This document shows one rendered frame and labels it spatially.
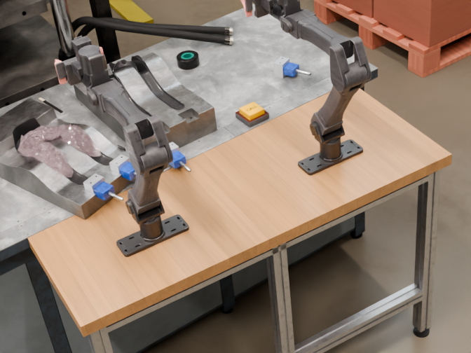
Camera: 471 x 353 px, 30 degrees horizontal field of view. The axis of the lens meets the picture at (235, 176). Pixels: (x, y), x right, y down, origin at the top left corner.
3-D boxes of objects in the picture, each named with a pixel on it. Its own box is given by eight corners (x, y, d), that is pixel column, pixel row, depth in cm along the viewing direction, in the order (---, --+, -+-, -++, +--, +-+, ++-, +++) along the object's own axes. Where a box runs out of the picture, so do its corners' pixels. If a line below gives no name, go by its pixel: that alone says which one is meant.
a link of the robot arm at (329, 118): (308, 123, 263) (338, 64, 234) (326, 115, 265) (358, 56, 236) (319, 140, 261) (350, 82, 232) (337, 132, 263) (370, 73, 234)
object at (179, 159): (198, 174, 265) (195, 160, 262) (184, 181, 263) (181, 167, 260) (174, 155, 274) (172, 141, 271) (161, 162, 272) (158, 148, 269)
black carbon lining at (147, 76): (188, 111, 280) (185, 86, 275) (146, 131, 274) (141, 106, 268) (135, 70, 304) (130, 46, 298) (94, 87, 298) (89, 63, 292)
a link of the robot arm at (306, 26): (280, 13, 249) (343, 56, 227) (306, 3, 252) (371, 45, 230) (283, 51, 257) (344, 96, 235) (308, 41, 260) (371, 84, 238)
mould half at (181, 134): (217, 130, 283) (212, 94, 275) (148, 162, 272) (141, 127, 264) (140, 71, 317) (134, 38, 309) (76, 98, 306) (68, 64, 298)
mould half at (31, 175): (145, 172, 269) (139, 143, 262) (85, 220, 254) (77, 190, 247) (36, 125, 295) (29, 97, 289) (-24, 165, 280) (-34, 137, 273)
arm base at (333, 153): (295, 143, 260) (308, 155, 255) (350, 120, 267) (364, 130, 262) (296, 164, 265) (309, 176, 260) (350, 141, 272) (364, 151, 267)
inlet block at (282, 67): (314, 77, 302) (313, 64, 299) (307, 84, 299) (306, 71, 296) (281, 69, 308) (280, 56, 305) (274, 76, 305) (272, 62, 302)
